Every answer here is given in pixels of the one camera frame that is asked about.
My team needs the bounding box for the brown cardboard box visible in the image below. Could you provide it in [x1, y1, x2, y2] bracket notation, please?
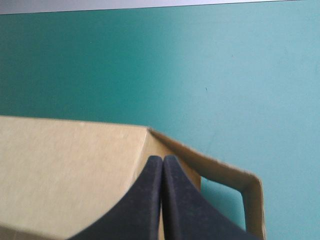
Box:
[0, 115, 267, 240]

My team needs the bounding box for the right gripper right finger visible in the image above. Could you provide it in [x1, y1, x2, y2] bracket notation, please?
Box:
[162, 155, 266, 240]

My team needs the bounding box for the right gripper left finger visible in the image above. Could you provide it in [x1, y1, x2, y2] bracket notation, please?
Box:
[66, 155, 163, 240]

